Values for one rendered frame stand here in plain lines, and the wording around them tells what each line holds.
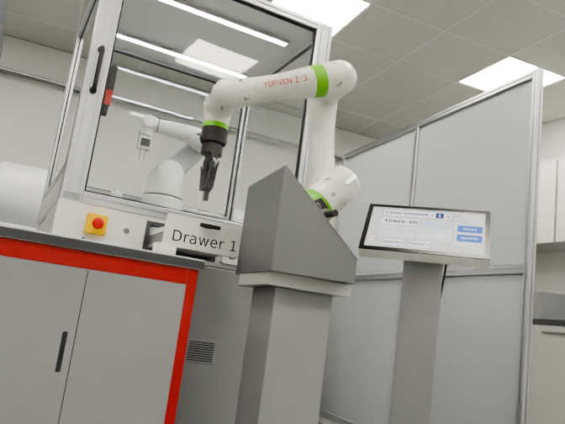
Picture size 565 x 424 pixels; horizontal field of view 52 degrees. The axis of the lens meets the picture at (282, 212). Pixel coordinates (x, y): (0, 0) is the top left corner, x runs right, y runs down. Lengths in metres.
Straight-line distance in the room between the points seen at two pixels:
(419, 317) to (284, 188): 0.98
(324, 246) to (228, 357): 0.78
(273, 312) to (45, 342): 0.64
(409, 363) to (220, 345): 0.77
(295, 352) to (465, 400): 1.61
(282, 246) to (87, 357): 0.61
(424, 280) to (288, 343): 0.87
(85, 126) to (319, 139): 0.87
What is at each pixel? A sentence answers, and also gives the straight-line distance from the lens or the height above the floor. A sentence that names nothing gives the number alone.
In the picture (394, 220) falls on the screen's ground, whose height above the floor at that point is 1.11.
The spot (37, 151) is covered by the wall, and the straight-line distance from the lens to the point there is 5.59.
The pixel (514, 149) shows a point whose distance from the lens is 3.27.
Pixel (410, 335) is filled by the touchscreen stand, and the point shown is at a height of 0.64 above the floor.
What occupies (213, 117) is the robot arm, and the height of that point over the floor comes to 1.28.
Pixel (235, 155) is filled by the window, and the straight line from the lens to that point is 2.44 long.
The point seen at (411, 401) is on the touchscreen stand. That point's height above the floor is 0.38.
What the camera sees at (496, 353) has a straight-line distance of 3.13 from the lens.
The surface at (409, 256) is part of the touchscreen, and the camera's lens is 2.42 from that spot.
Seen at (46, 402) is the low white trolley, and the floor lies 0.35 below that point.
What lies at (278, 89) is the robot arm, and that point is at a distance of 2.01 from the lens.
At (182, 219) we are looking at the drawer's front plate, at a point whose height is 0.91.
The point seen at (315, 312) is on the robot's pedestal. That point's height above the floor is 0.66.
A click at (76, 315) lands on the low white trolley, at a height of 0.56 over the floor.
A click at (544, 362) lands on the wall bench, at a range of 4.66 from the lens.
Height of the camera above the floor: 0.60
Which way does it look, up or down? 11 degrees up
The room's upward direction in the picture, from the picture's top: 8 degrees clockwise
